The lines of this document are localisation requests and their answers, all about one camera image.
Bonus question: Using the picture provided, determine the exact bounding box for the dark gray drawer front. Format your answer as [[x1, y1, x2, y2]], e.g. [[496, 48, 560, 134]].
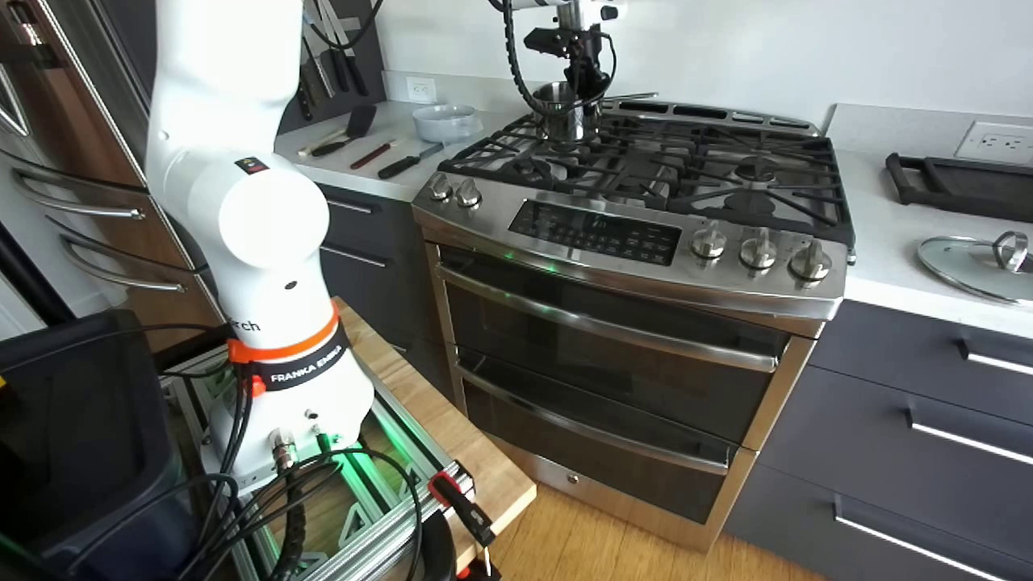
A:
[[763, 364, 1033, 542], [316, 183, 421, 263], [722, 462, 1033, 581], [810, 299, 1033, 431], [318, 246, 436, 367]]

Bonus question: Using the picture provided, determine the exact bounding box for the black rectangular tray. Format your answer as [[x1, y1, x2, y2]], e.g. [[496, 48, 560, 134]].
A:
[[880, 153, 1033, 224]]

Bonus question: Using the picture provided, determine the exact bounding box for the black plastic bin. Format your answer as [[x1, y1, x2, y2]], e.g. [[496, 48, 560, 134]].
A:
[[0, 310, 203, 581]]

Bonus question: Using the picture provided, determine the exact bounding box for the glass pot lid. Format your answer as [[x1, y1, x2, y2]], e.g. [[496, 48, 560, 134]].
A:
[[912, 228, 1033, 306]]

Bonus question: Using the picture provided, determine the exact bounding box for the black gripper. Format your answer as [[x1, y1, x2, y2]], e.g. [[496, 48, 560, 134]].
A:
[[554, 19, 620, 138]]

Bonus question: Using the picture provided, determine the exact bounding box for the clear plastic container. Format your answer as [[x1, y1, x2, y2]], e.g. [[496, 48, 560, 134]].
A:
[[412, 99, 481, 150]]

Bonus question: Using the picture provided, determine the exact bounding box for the black handled kitchen knife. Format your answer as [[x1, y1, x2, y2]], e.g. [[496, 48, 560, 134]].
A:
[[373, 141, 444, 183]]

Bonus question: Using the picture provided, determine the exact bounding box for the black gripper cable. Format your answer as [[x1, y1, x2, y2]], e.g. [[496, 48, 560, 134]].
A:
[[486, 0, 568, 120]]

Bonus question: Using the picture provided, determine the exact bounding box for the black base cable bundle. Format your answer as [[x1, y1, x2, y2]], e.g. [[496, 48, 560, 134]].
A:
[[174, 364, 429, 581]]

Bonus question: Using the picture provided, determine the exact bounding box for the wrist mounted camera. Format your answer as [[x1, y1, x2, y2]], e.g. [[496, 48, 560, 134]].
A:
[[524, 25, 573, 58]]

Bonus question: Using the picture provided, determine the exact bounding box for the stainless steel gas range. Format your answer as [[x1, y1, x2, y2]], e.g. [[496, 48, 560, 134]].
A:
[[411, 95, 857, 552]]

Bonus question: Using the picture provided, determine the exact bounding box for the wooden robot cart top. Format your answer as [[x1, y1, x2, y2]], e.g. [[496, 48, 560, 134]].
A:
[[159, 299, 538, 575]]

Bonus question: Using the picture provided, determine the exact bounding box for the steel knife with black handle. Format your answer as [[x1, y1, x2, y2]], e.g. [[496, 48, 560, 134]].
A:
[[323, 0, 371, 96], [302, 0, 350, 96]]

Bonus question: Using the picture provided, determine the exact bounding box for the stainless steel pot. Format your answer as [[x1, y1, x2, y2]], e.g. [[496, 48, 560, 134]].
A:
[[532, 81, 596, 150]]

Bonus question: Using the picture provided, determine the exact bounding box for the red and black clamp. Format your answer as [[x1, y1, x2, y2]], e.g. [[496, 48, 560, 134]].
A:
[[427, 462, 502, 581]]

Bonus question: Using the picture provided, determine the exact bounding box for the dark knife board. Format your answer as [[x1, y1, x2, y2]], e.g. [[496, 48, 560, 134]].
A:
[[295, 0, 386, 122]]

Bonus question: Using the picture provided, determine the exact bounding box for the white wall outlet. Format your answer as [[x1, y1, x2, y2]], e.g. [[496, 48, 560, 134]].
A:
[[396, 76, 438, 106], [955, 115, 1033, 167]]

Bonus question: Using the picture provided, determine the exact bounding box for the aluminium cart frame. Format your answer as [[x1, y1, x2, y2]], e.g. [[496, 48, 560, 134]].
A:
[[159, 351, 433, 581]]

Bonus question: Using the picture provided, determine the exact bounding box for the brown cabinet with metal handles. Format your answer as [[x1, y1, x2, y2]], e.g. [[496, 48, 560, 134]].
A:
[[0, 0, 229, 360]]

